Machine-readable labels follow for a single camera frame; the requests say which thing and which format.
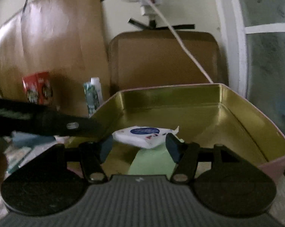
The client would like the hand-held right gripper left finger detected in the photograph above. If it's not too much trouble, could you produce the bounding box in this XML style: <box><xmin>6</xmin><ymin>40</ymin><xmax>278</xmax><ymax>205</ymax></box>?
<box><xmin>42</xmin><ymin>136</ymin><xmax>114</xmax><ymax>184</ymax></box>

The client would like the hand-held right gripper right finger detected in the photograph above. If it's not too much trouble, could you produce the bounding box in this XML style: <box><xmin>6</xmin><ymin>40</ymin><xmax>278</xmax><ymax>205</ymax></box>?
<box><xmin>165</xmin><ymin>133</ymin><xmax>242</xmax><ymax>183</ymax></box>

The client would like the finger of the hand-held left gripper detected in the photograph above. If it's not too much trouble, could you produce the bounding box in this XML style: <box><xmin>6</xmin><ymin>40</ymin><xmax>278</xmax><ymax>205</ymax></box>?
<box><xmin>0</xmin><ymin>96</ymin><xmax>107</xmax><ymax>138</ymax></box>

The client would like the light green cloth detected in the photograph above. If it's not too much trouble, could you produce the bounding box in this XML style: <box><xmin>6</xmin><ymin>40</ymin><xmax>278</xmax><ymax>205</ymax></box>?
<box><xmin>128</xmin><ymin>144</ymin><xmax>179</xmax><ymax>176</ymax></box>

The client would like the white tissue packet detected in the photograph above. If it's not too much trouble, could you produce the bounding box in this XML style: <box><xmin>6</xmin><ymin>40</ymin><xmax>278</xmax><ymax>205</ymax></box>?
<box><xmin>112</xmin><ymin>126</ymin><xmax>180</xmax><ymax>149</ymax></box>

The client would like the blue cloth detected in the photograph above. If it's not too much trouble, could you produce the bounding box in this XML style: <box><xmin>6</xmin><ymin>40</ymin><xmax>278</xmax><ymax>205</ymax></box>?
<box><xmin>11</xmin><ymin>131</ymin><xmax>56</xmax><ymax>148</ymax></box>

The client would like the pink tin box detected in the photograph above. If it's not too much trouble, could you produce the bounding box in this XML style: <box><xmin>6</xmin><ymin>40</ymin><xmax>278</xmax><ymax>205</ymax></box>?
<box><xmin>67</xmin><ymin>83</ymin><xmax>285</xmax><ymax>182</ymax></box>

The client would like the green patterned carton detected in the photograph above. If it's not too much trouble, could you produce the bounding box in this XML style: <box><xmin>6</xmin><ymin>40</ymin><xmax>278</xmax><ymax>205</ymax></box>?
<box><xmin>83</xmin><ymin>82</ymin><xmax>100</xmax><ymax>118</ymax></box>

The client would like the red snack box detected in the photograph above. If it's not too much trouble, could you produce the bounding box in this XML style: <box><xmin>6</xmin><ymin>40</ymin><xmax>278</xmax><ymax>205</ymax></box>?
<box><xmin>22</xmin><ymin>71</ymin><xmax>53</xmax><ymax>105</ymax></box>

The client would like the white bottle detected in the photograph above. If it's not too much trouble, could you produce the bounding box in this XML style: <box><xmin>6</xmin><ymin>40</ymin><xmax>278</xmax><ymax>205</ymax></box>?
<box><xmin>90</xmin><ymin>77</ymin><xmax>104</xmax><ymax>104</ymax></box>

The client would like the brown cardboard sheet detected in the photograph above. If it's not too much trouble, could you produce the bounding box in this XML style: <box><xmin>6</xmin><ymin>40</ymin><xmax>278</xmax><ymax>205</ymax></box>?
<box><xmin>0</xmin><ymin>0</ymin><xmax>111</xmax><ymax>117</ymax></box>

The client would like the chevron patterned table cloth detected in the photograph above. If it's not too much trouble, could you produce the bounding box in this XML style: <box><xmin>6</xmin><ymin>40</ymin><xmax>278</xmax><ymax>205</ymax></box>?
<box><xmin>0</xmin><ymin>144</ymin><xmax>285</xmax><ymax>227</ymax></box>

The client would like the black tape strip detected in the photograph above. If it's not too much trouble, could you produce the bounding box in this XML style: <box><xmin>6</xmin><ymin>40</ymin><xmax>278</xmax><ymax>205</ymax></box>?
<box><xmin>157</xmin><ymin>24</ymin><xmax>195</xmax><ymax>30</ymax></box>
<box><xmin>128</xmin><ymin>18</ymin><xmax>150</xmax><ymax>28</ymax></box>

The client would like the frosted window glass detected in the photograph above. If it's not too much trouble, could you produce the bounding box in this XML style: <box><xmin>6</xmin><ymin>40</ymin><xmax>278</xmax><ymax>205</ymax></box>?
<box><xmin>234</xmin><ymin>0</ymin><xmax>285</xmax><ymax>147</ymax></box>

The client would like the white cable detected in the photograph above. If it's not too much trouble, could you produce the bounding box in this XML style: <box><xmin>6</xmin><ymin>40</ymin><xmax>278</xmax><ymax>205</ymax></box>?
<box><xmin>137</xmin><ymin>0</ymin><xmax>214</xmax><ymax>84</ymax></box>

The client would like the white window frame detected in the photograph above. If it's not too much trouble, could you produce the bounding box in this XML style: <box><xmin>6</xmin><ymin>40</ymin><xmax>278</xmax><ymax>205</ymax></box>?
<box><xmin>210</xmin><ymin>0</ymin><xmax>285</xmax><ymax>98</ymax></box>

